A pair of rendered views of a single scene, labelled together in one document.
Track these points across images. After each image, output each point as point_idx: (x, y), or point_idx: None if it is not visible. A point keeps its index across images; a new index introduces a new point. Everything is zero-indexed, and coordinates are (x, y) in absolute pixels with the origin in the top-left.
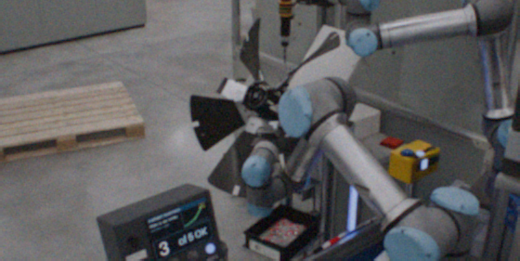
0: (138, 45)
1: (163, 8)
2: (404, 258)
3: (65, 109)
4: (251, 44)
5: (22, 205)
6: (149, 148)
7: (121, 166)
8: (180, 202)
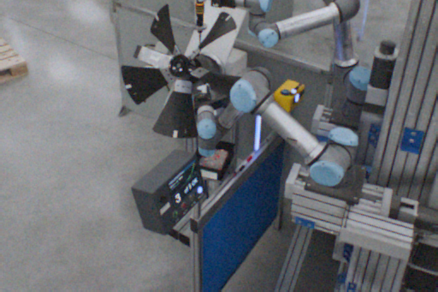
0: None
1: None
2: (323, 179)
3: None
4: (162, 24)
5: None
6: (35, 83)
7: (17, 104)
8: (183, 167)
